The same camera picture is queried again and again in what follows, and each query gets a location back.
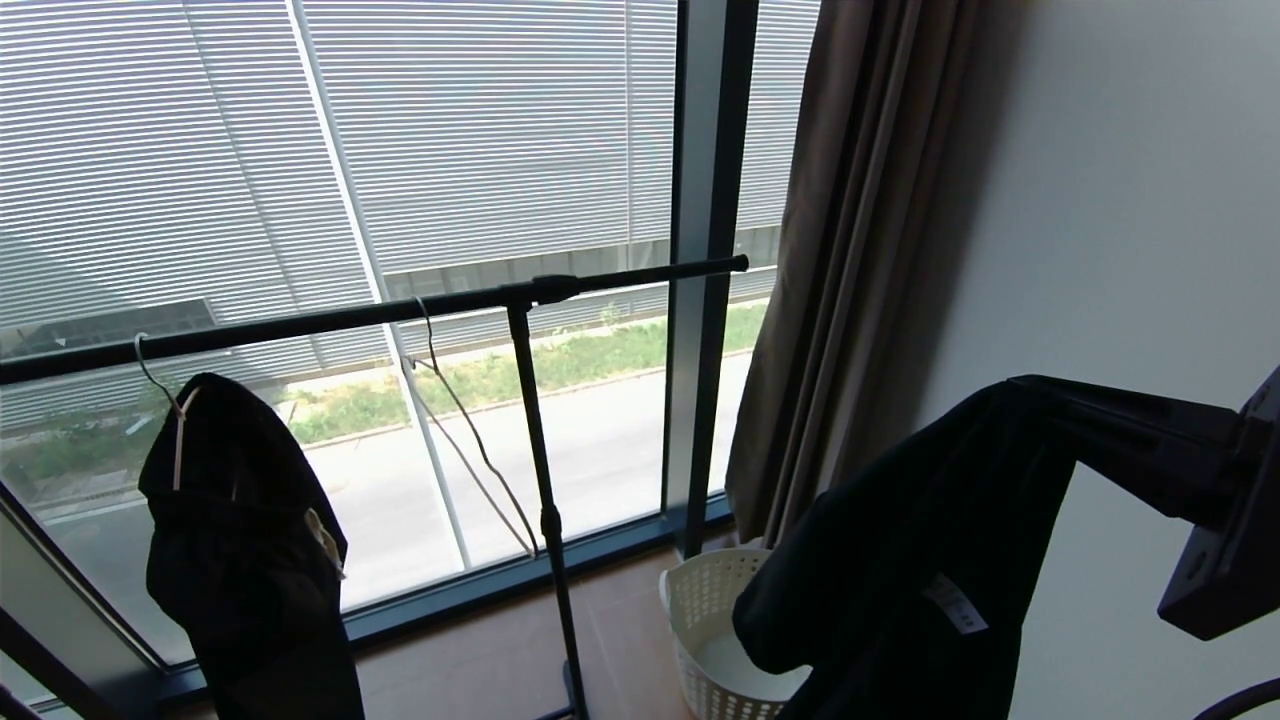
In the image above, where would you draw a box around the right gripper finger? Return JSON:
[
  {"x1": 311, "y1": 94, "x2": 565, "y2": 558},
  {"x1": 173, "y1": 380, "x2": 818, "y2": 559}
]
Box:
[
  {"x1": 1070, "y1": 430, "x2": 1236, "y2": 529},
  {"x1": 1010, "y1": 375, "x2": 1241, "y2": 456}
]

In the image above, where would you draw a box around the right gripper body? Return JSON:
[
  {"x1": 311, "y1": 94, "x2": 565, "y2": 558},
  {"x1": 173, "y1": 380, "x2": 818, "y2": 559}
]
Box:
[{"x1": 1158, "y1": 365, "x2": 1280, "y2": 641}]

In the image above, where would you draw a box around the black garment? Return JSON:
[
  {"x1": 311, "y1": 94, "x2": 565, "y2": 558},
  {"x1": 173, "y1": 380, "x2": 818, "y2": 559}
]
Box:
[
  {"x1": 138, "y1": 373, "x2": 366, "y2": 720},
  {"x1": 732, "y1": 380, "x2": 1079, "y2": 720}
]

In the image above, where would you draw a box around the pink clothes hanger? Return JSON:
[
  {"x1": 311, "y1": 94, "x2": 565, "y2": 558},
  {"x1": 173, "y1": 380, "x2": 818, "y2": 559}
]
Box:
[
  {"x1": 400, "y1": 297, "x2": 541, "y2": 558},
  {"x1": 133, "y1": 333, "x2": 201, "y2": 491}
]

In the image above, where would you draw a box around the white laundry basket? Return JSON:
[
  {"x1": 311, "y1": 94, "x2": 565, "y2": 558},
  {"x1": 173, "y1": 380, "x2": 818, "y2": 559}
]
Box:
[{"x1": 658, "y1": 547, "x2": 811, "y2": 720}]

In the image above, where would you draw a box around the black clothes rack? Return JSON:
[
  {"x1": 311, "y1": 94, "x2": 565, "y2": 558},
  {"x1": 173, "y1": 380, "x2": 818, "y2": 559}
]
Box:
[{"x1": 0, "y1": 255, "x2": 749, "y2": 720}]

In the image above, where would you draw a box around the brown curtain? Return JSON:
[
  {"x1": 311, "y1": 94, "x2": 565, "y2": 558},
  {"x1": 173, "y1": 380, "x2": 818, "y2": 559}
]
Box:
[{"x1": 725, "y1": 0, "x2": 986, "y2": 551}]

